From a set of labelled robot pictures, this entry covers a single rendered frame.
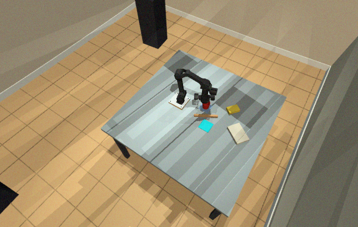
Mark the red cup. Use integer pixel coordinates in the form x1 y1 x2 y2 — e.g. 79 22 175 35
202 102 210 110

